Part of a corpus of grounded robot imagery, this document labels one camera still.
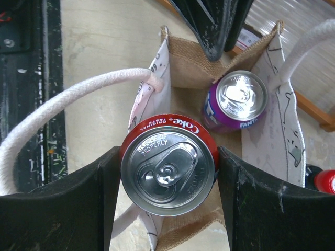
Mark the purple Fanta can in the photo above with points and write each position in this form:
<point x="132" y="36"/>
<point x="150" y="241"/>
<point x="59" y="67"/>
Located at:
<point x="236" y="101"/>

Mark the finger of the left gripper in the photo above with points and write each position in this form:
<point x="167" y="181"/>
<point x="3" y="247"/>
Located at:
<point x="243" y="7"/>
<point x="212" y="23"/>

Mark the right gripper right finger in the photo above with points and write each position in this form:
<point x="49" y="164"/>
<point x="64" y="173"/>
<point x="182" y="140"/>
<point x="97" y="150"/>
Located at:
<point x="263" y="212"/>

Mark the small red-capped sauce bottle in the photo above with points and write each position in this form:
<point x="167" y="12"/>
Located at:
<point x="319" y="180"/>

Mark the black aluminium base frame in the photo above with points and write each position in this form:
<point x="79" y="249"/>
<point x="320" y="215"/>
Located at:
<point x="31" y="74"/>

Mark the canvas jute tote bag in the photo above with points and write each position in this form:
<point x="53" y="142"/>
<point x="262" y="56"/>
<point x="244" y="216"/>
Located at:
<point x="177" y="82"/>

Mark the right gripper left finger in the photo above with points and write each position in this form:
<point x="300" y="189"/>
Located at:
<point x="75" y="212"/>

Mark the red Coke can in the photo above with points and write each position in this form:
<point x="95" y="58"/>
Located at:
<point x="169" y="164"/>

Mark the white red labelled packet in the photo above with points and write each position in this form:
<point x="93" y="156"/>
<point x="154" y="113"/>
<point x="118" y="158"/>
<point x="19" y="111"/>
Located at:
<point x="247" y="38"/>

